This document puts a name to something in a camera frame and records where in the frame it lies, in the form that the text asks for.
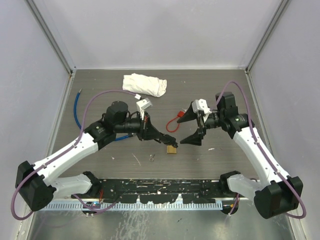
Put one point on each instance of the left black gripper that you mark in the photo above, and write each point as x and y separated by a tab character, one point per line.
147	130

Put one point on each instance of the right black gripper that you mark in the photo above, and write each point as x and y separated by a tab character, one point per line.
196	138

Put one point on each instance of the brass padlock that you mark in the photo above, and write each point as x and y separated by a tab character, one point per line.
171	149

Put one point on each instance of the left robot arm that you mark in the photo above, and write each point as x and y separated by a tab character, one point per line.
39	183

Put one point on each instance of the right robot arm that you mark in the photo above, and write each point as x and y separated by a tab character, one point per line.
275	192

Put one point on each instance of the white crumpled cloth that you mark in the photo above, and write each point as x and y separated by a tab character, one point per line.
146	85

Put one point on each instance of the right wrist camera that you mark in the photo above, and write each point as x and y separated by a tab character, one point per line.
200	105

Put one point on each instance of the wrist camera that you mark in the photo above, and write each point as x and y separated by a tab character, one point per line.
200	105
142	104

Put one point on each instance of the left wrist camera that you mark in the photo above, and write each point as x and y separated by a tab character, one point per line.
142	104

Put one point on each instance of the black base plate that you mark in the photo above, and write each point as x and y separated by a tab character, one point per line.
158	191

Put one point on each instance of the slotted cable duct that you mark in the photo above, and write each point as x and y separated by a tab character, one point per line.
175	206

